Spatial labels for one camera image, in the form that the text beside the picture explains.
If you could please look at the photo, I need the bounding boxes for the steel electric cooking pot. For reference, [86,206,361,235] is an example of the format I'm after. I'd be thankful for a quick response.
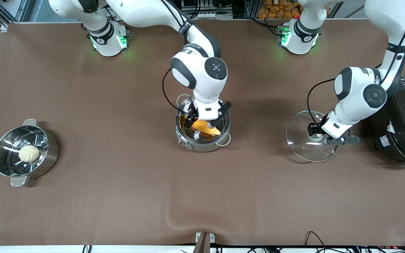
[174,93,231,153]

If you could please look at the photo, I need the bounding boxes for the aluminium frame rail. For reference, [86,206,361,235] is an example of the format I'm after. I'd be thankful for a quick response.
[0,0,31,31]

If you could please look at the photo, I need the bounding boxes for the black looped floor cable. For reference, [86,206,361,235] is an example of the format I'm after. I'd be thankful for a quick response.
[304,231,327,251]

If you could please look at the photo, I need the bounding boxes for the glass pot lid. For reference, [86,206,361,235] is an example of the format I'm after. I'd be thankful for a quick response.
[286,111,339,163]

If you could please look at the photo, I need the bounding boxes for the white steamed bun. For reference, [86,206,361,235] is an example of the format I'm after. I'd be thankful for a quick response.
[19,145,40,163]

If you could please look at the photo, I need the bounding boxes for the pile of bread rolls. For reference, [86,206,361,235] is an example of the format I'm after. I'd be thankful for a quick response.
[258,0,303,19]

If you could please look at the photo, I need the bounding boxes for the yellow corn cob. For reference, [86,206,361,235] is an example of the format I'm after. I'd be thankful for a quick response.
[191,119,221,137]

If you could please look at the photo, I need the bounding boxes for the steel steamer pot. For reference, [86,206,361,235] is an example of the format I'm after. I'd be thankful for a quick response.
[0,119,60,188]

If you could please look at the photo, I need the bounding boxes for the long white power strip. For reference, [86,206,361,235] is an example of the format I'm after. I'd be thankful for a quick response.
[197,12,233,20]

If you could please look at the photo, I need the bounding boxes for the brown table mat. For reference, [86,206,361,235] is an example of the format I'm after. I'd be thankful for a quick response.
[0,18,405,246]

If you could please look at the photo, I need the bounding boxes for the metal bracket at table edge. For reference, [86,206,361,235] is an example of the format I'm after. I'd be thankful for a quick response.
[195,232,216,253]

